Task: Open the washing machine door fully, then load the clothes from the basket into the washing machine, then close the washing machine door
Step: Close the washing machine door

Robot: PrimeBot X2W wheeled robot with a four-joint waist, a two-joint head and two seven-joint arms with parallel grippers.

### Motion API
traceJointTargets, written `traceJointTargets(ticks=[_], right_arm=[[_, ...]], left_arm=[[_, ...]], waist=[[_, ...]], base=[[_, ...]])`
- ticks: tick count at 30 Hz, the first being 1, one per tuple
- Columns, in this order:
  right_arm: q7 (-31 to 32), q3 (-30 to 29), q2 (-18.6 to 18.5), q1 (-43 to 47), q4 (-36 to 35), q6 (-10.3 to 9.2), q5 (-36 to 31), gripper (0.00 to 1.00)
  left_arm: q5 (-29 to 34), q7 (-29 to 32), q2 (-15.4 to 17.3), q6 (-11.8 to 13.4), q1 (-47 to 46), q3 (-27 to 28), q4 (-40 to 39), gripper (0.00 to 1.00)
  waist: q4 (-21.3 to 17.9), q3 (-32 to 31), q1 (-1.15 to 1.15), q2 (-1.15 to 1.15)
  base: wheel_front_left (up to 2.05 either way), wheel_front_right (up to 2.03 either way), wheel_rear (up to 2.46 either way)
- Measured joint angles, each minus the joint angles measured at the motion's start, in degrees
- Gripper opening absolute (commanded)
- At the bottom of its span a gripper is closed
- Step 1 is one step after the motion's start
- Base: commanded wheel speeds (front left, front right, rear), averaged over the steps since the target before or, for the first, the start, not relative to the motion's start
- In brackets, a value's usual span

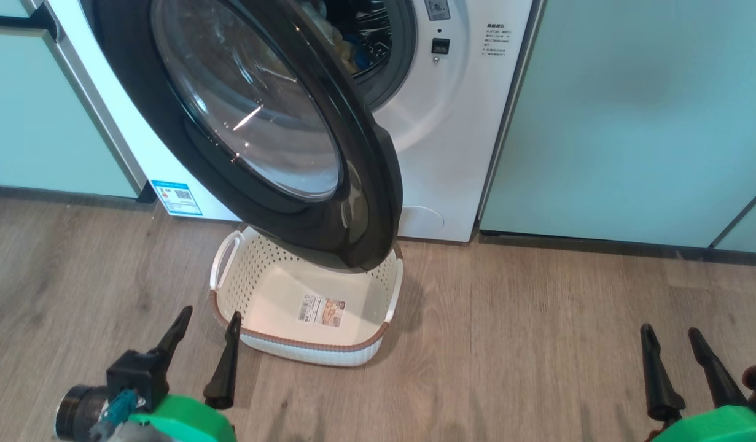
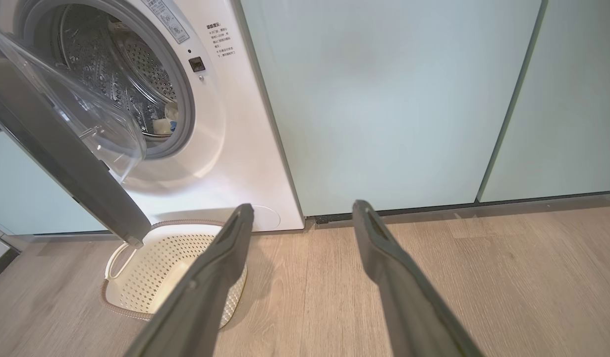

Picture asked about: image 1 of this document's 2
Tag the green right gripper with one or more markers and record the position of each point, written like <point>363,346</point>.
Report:
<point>721,426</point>

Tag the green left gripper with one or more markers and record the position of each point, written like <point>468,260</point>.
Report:
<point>187,423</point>

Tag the black round washing machine door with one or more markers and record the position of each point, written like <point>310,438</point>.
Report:
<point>353,184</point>

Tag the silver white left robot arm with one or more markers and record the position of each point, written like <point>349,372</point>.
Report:
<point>77,411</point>

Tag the cream perforated laundry basket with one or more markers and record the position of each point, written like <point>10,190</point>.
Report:
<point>279,288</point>

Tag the paper label inside basket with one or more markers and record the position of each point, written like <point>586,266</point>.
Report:
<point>321,310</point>

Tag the white washing machine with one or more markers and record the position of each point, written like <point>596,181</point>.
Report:
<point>445,135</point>

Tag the blue energy label sticker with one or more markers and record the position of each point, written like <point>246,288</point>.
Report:
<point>177,197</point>

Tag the pale teal cabinet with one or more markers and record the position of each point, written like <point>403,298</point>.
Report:
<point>40,110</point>
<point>623,123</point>

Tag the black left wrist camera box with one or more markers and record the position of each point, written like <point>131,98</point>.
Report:
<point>138,377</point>

